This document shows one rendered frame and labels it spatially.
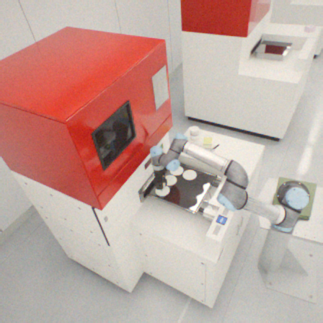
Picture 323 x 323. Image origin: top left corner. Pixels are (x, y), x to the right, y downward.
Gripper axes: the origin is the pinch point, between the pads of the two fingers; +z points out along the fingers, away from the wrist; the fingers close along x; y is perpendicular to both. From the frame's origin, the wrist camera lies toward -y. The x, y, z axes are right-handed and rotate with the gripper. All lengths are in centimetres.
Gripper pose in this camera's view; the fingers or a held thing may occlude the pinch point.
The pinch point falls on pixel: (161, 189)
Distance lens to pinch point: 191.4
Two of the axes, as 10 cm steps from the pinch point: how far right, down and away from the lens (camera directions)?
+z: 1.0, 7.1, 7.0
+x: -10.0, 0.6, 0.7
